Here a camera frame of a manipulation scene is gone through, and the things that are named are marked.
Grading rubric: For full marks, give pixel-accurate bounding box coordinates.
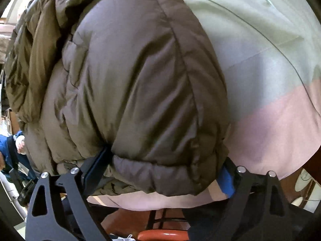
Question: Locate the person in blue jacket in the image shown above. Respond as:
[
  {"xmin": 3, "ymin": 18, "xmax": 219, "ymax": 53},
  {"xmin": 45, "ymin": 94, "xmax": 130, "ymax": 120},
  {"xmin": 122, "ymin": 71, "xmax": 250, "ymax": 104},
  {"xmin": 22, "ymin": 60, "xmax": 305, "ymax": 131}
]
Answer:
[{"xmin": 1, "ymin": 131, "xmax": 37, "ymax": 183}]

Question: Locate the red wooden stool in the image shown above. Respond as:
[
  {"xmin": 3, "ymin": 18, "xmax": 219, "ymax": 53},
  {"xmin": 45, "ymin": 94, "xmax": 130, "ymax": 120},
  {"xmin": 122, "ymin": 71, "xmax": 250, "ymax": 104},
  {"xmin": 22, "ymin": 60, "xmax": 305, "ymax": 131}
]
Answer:
[{"xmin": 100, "ymin": 206, "xmax": 191, "ymax": 241}]

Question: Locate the pink striped bed sheet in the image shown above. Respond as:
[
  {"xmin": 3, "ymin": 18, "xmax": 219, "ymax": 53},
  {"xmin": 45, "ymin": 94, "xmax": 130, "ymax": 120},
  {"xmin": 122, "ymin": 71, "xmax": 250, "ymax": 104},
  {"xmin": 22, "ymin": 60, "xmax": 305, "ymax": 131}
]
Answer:
[{"xmin": 92, "ymin": 0, "xmax": 320, "ymax": 210}]

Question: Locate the olive brown puffer jacket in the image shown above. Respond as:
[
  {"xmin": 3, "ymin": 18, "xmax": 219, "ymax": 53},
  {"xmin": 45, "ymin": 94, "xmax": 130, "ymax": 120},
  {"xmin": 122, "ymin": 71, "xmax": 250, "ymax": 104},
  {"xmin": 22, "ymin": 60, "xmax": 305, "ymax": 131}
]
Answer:
[{"xmin": 4, "ymin": 0, "xmax": 229, "ymax": 196}]

